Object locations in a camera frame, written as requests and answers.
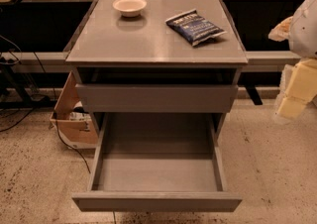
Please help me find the grey top drawer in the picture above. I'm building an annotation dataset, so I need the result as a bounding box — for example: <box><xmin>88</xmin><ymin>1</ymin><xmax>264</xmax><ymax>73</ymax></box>
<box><xmin>75</xmin><ymin>84</ymin><xmax>238</xmax><ymax>113</ymax></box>

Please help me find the black table leg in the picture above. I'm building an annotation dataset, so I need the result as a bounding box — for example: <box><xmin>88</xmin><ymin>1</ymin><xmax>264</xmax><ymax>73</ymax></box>
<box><xmin>245</xmin><ymin>85</ymin><xmax>263</xmax><ymax>105</ymax></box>

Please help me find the grey drawer cabinet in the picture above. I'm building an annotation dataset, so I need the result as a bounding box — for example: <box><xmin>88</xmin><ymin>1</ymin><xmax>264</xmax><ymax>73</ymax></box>
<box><xmin>66</xmin><ymin>0</ymin><xmax>248</xmax><ymax>129</ymax></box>

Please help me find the white ceramic bowl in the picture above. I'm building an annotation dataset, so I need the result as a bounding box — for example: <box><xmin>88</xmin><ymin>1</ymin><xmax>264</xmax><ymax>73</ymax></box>
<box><xmin>113</xmin><ymin>0</ymin><xmax>147</xmax><ymax>18</ymax></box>

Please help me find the open cardboard box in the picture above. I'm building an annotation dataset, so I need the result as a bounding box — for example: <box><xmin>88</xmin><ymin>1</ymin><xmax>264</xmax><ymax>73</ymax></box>
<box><xmin>50</xmin><ymin>72</ymin><xmax>98</xmax><ymax>149</ymax></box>

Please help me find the blue chip bag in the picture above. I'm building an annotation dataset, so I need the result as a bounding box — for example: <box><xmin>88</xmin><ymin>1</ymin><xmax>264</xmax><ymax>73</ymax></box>
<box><xmin>165</xmin><ymin>9</ymin><xmax>226</xmax><ymax>47</ymax></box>

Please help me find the grey drawer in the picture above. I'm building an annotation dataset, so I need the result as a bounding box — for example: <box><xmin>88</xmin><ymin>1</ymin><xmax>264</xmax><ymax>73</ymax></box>
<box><xmin>75</xmin><ymin>84</ymin><xmax>238</xmax><ymax>113</ymax></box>
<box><xmin>72</xmin><ymin>113</ymin><xmax>242</xmax><ymax>212</ymax></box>

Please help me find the long grey workbench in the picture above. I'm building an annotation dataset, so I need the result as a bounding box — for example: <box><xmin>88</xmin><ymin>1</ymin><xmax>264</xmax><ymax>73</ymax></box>
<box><xmin>0</xmin><ymin>0</ymin><xmax>304</xmax><ymax>73</ymax></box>

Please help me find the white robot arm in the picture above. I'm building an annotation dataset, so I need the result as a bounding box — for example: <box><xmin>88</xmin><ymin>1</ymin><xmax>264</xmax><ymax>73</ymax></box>
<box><xmin>268</xmin><ymin>0</ymin><xmax>317</xmax><ymax>124</ymax></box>

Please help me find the black floor cable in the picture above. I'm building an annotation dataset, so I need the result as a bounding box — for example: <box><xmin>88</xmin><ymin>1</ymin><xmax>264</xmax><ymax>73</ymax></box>
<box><xmin>53</xmin><ymin>111</ymin><xmax>117</xmax><ymax>224</ymax></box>

